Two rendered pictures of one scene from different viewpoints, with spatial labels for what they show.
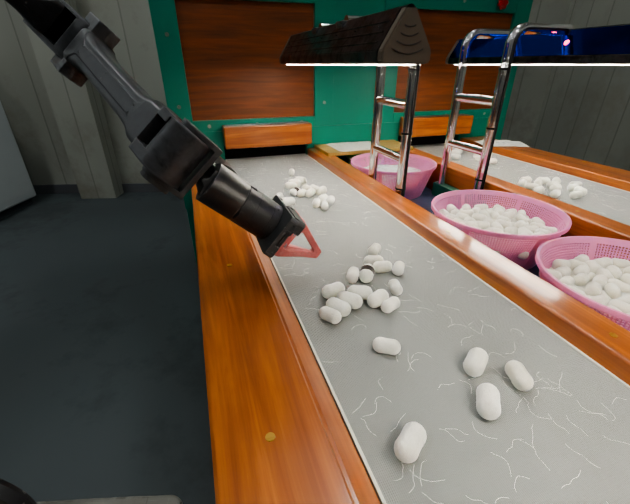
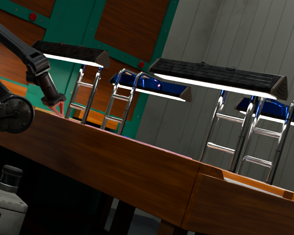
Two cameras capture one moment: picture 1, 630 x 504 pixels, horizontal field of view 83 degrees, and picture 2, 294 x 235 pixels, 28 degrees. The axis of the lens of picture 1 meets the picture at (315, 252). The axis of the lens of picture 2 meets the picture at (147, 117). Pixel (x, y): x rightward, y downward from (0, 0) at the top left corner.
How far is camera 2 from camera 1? 203 cm
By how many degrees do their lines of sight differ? 38
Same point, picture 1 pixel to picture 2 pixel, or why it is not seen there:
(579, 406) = not seen: hidden behind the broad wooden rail
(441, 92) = (102, 100)
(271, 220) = (56, 94)
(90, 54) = not seen: outside the picture
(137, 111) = (27, 49)
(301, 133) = (20, 91)
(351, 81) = (53, 74)
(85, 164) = not seen: outside the picture
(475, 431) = not seen: hidden behind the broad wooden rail
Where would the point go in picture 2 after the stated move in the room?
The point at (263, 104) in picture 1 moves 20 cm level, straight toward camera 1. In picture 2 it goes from (1, 68) to (12, 70)
